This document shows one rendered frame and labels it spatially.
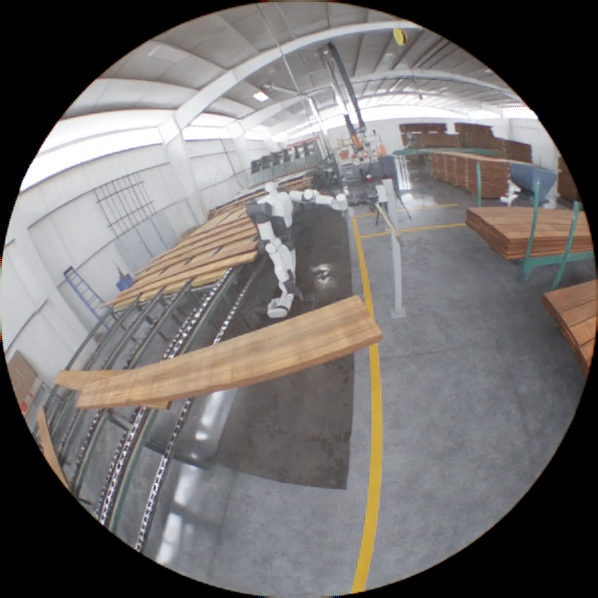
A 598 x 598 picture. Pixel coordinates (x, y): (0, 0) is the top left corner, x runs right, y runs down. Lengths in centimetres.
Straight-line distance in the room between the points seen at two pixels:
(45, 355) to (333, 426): 708
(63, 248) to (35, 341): 278
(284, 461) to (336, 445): 40
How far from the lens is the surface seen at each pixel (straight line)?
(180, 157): 1110
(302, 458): 164
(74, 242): 783
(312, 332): 89
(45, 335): 728
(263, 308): 218
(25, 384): 719
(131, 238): 794
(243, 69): 1013
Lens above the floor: 156
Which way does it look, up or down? 36 degrees down
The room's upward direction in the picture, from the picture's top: 22 degrees counter-clockwise
